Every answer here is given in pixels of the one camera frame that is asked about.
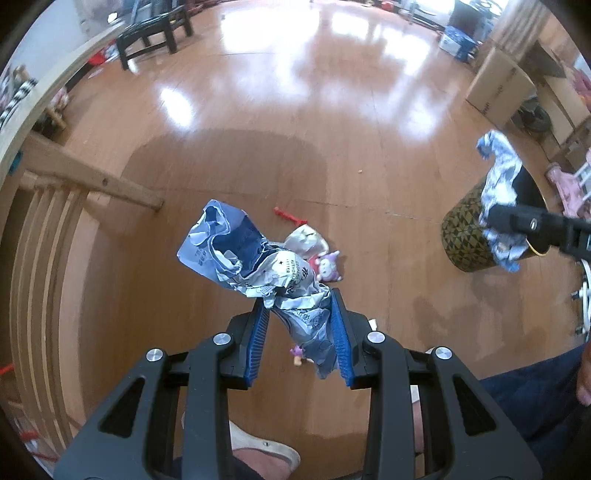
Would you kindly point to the person's left leg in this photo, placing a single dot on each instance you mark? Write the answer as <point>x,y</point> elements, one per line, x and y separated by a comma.
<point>263,466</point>

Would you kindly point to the black white striped cloth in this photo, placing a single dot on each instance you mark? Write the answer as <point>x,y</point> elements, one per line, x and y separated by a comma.
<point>21,94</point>

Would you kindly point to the white plastic frame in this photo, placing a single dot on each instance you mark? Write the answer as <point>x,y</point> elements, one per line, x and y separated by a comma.
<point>586,295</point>

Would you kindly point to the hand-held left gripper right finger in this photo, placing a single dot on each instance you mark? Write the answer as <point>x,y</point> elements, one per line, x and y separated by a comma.
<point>342,346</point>

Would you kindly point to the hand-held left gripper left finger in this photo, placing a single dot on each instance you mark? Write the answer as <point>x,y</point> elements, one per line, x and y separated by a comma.
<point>259,341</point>

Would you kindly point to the large blue white wrapper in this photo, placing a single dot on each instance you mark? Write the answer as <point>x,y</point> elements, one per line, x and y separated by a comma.
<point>240,249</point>

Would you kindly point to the small blue white wrapper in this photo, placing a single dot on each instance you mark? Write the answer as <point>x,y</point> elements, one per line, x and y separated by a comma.
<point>501,175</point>

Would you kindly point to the open cardboard box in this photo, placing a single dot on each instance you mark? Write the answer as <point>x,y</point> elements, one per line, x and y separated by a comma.
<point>558,101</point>

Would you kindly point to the pink toy scooter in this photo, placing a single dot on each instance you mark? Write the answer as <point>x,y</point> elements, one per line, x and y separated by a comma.
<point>568,184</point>

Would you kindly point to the red plastic bag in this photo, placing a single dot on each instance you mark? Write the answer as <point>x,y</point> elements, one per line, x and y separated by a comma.
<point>97,59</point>

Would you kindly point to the black stool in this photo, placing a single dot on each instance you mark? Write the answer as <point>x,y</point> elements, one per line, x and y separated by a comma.
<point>147,30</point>
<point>178,14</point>

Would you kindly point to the person's right forearm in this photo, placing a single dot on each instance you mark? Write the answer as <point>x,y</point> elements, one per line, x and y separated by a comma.
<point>586,374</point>

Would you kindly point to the person's leg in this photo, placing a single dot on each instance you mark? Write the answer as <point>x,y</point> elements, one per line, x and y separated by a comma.
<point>263,466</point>
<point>531,406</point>

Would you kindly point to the tiny pink toy figure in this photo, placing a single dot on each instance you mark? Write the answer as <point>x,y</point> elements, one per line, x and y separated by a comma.
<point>297,354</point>

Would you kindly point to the person's left white slipper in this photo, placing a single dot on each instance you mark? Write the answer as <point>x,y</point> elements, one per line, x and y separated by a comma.
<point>258,445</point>

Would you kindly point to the silver foil wrapper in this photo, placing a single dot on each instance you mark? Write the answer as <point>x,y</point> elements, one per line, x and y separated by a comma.
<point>304,240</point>

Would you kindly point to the person's right leg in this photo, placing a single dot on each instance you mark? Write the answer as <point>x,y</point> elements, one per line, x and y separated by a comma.
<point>531,406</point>

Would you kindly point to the blue white printed carton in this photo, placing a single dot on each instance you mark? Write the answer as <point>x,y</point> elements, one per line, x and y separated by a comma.
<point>457,41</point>

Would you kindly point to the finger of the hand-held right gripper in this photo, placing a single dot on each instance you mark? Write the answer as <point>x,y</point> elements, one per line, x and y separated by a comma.
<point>517,220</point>

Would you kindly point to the patterned black gold bin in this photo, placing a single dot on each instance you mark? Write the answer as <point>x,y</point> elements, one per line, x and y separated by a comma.
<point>461,235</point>

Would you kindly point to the small pink white plush doll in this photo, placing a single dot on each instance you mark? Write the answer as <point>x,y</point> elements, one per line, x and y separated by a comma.
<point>328,267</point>

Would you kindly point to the wooden crib rail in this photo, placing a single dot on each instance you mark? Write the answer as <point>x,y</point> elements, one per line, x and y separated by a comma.
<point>92,175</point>

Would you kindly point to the red plastic stick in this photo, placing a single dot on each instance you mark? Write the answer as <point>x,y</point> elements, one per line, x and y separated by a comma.
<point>284,213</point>

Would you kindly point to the closed cardboard box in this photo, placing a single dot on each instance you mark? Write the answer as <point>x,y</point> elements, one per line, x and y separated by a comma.
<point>498,87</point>

